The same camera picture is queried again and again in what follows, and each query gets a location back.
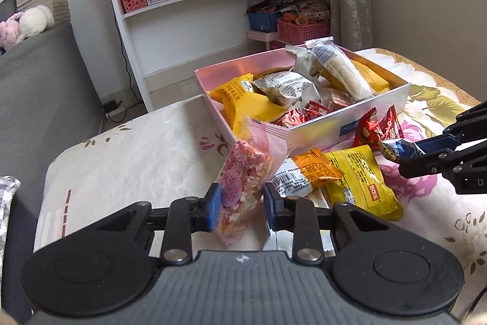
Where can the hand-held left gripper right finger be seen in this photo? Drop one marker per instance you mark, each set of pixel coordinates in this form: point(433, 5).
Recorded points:
point(271, 207)

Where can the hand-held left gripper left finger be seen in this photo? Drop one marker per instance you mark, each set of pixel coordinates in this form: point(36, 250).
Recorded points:
point(214, 207)

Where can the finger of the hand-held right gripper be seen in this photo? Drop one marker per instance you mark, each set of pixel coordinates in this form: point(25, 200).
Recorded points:
point(426, 163)
point(432, 145)

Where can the blue silver snack packet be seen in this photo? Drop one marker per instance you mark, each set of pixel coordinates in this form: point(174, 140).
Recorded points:
point(393, 150)

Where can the pink nougat snack packet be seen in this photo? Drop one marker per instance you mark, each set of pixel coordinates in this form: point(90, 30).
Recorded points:
point(243, 176)

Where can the pink cardboard box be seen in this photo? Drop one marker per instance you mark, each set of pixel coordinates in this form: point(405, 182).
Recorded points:
point(323, 127)

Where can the brown sesame bar packet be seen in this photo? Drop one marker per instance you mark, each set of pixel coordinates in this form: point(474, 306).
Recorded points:
point(336, 98)

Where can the clear rice cracker packet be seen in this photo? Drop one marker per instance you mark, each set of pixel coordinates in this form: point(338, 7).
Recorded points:
point(342, 75)

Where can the white black-text snack packet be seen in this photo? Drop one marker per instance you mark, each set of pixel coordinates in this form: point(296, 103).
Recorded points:
point(302, 60)
point(283, 85)

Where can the red white candy packet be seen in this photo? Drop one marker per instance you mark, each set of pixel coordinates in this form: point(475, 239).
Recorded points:
point(392, 125)

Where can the white orange snack packet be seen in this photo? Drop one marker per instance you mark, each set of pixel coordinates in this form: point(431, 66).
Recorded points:
point(304, 172)

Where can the yellow zigzag-edge snack packet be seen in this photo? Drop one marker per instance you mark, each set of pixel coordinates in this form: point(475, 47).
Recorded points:
point(361, 184)

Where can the yellow pillow snack packet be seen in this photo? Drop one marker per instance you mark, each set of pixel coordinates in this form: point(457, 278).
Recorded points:
point(371, 75)

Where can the yellow snack packet small logo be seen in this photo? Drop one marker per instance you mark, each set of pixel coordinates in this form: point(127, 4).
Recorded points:
point(247, 104)

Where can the white power strip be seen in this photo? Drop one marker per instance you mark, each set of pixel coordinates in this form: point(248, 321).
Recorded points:
point(113, 110)

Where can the white low stool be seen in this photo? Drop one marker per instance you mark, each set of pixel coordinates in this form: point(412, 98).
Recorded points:
point(266, 37)

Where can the white shelf unit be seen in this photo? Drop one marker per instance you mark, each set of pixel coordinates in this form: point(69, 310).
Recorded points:
point(182, 39)

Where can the large pink perforated basket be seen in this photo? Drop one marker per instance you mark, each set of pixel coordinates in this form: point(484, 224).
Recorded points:
point(302, 32)

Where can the blue storage box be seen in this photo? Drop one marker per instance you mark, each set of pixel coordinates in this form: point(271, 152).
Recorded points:
point(262, 21)

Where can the grey sofa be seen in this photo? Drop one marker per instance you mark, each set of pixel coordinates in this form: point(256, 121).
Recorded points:
point(42, 100)

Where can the grey checkered pillow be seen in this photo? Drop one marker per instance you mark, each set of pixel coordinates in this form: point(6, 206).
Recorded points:
point(7, 210)

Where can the small pink perforated basket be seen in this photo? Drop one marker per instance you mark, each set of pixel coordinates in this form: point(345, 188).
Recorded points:
point(133, 0)

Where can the pink white plush toy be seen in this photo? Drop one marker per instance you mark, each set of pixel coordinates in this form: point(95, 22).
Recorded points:
point(28, 24)

